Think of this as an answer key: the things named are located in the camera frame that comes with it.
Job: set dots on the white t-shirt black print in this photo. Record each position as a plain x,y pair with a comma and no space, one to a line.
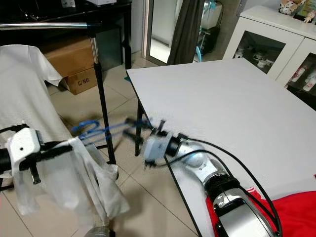
79,187

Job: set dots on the blue plastic hanger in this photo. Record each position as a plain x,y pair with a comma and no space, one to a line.
108,129

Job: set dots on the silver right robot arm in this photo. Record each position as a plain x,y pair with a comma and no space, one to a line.
222,187

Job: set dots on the black table legs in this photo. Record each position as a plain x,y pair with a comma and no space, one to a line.
139,128

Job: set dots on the plain white t-shirt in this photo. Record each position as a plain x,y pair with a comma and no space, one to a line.
24,89

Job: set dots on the brown cardboard box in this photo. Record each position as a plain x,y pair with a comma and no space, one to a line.
79,74

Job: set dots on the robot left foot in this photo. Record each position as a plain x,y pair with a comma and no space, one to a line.
99,231

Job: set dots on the dark grey curtain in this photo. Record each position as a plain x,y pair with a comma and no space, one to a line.
185,32

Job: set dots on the white glass-door cabinet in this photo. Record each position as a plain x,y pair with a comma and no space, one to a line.
266,44

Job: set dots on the white box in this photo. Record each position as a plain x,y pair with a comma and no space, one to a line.
101,2

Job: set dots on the red garment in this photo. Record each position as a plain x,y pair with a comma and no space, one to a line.
296,212

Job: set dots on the small peach doll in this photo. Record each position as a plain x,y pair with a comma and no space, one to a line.
310,16

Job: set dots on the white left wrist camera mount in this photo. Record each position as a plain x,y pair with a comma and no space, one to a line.
24,145

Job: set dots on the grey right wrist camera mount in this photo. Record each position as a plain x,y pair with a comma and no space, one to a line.
155,147

